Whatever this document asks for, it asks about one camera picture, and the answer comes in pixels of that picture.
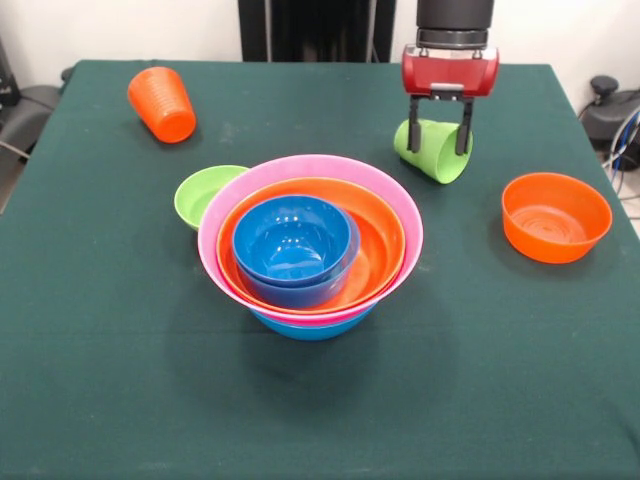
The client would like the dark green tablecloth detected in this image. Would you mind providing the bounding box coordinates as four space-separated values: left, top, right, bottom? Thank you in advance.
0 59 640 480

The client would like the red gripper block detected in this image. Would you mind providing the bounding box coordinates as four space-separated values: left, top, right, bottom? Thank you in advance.
401 43 501 155

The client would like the small green bowl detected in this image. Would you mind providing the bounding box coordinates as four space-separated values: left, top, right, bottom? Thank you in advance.
174 165 250 232

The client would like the large pink bowl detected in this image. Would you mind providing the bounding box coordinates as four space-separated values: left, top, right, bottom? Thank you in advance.
197 154 425 327

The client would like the small dark blue bowl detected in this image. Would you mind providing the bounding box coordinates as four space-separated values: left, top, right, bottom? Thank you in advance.
232 195 352 288

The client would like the small orange bowl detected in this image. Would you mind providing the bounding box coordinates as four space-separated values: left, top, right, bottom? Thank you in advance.
501 172 614 265

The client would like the grey wheeled base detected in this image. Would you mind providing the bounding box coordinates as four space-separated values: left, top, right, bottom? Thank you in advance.
578 74 640 154
0 84 64 151

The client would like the tangled cable bundle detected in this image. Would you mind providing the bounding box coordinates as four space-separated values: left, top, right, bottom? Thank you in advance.
601 110 640 201

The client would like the small light blue bowl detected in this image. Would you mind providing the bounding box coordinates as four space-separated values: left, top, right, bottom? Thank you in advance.
234 214 362 309

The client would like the large orange bowl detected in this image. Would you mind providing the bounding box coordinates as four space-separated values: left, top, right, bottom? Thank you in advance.
215 176 406 312

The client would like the large blue bowl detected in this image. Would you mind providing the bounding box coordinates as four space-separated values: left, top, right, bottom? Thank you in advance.
249 301 380 342

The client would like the black equipment box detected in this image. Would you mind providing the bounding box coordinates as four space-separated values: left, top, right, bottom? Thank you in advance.
0 37 21 109

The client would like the green cup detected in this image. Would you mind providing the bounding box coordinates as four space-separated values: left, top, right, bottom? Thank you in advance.
393 118 474 186

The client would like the orange cup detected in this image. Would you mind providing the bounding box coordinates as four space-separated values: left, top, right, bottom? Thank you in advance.
127 66 198 145

